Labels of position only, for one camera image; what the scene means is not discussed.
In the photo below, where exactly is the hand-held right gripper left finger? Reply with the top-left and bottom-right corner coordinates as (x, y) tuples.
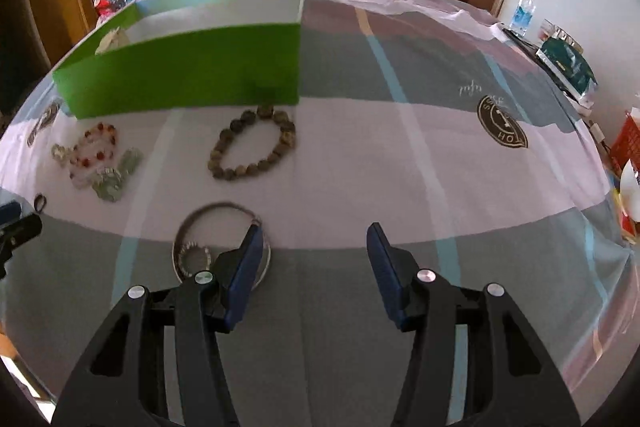
(50, 223), (264, 427)

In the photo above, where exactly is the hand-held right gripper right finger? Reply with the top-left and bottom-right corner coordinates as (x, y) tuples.
(366, 222), (582, 427)

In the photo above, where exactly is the silver bangle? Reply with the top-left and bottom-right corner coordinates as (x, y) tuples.
(172, 202), (273, 290)

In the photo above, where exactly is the red and white bead bracelet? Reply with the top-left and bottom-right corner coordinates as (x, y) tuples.
(69, 122), (122, 190)

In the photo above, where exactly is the brown bead bracelet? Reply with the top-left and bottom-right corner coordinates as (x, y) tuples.
(207, 104), (297, 182)

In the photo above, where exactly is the green cardboard box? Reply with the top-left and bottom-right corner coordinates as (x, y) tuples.
(52, 0), (305, 120)

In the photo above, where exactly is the green jade pendant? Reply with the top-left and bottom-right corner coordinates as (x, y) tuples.
(119, 148), (144, 180)
(92, 167), (126, 202)

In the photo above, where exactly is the pale stone pendant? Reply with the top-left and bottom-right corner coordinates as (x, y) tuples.
(95, 27), (130, 56)

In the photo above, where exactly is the white container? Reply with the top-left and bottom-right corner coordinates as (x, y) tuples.
(620, 157), (640, 224)

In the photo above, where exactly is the red plastic basket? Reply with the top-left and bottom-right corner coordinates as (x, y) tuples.
(610, 107), (640, 172)

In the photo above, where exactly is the clear plastic water bottle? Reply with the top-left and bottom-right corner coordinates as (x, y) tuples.
(509, 0), (541, 38)

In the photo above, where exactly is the small silver bead bracelet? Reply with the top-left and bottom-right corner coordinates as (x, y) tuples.
(179, 243), (213, 278)

